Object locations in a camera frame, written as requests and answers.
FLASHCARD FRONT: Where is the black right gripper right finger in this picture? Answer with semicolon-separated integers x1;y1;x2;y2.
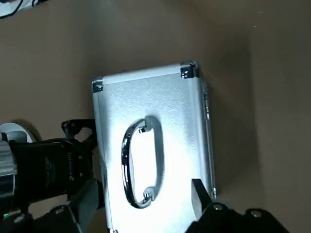
187;179;290;233

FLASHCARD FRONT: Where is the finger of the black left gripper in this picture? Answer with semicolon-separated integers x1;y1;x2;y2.
61;118;98;156

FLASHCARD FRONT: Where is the aluminium medical kit case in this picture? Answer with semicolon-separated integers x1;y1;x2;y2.
91;60;218;233

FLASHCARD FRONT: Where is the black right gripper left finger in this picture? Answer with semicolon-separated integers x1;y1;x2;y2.
0;179;104;233

